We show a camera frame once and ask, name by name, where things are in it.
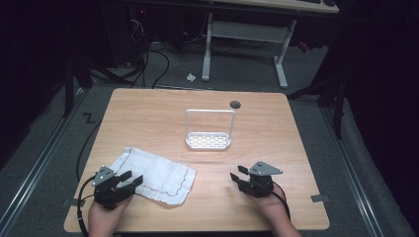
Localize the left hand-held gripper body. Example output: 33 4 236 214
91 165 136 211

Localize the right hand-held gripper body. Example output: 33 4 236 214
237 160 284 199

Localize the white cloth with stitched edge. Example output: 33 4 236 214
109 146 198 206

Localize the person's right hand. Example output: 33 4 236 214
244 193 291 229

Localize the person's left hand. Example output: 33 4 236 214
87 196 133 237

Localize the grey tape strip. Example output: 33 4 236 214
60 197 80 207

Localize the black metal stand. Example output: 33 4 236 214
62 53 95 119
286 73 348 140

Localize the desk with white metal legs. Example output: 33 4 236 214
200 0 341 90

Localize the dark computer tower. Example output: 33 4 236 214
126 5 151 67

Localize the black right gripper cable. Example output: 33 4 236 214
271 181 293 222

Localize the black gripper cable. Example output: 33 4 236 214
75 175 97 237
271 181 293 222

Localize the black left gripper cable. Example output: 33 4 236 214
75 175 97 237

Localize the thin black floor cable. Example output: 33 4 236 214
75 118 104 183

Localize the white plastic rack with handle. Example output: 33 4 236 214
184 109 237 151

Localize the metal floor rail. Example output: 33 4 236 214
319 105 385 237
0 88 85 231

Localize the bundle of black floor cables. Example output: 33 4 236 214
88 18 171 90

